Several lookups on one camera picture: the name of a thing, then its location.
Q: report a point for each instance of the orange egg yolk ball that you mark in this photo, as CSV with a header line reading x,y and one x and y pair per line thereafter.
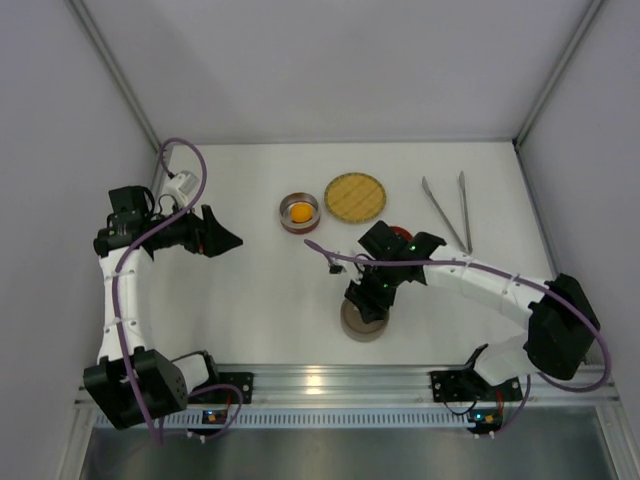
x,y
301,212

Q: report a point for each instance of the red round lid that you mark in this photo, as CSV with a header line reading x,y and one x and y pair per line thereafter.
x,y
402,232

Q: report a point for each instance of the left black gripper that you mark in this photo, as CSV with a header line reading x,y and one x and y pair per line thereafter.
x,y
205,233

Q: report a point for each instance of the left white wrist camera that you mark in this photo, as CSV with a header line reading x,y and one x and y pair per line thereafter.
x,y
182,187

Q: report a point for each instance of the grey slotted cable duct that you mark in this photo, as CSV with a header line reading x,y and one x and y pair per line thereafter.
x,y
341,418

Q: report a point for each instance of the round bamboo tray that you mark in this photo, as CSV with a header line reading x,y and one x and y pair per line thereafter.
x,y
355,197

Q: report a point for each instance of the black base bracket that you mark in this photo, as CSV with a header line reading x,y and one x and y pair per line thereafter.
x,y
226,388
466,386

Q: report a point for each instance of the steel bowl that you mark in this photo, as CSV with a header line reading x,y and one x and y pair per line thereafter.
x,y
360,331
284,209

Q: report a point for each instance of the metal tongs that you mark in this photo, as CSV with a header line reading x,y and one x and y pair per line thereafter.
x,y
462,237

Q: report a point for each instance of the brown lid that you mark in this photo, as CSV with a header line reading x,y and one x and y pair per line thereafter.
x,y
348,309

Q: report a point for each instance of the right aluminium frame post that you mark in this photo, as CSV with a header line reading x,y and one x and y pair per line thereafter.
x,y
563,60

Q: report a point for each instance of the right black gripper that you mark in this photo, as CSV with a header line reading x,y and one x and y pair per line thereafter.
x,y
364,301

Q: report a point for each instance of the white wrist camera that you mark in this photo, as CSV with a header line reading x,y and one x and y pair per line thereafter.
x,y
337,265
182,187

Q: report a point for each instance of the aluminium frame post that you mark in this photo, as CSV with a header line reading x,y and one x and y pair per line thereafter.
x,y
93,33
563,60

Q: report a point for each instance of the aluminium mounting rail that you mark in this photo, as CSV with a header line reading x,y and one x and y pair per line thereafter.
x,y
351,386

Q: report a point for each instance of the left aluminium frame post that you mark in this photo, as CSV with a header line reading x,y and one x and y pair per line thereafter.
x,y
93,33

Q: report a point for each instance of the left black base bracket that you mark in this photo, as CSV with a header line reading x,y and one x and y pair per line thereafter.
x,y
226,388

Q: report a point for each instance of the right black base bracket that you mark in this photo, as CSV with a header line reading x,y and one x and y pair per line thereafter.
x,y
466,386

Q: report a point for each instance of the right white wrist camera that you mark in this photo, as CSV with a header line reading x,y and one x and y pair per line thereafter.
x,y
337,265

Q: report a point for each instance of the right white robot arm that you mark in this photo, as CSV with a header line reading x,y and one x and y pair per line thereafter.
x,y
558,321

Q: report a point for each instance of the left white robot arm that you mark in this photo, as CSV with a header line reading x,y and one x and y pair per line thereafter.
x,y
131,381

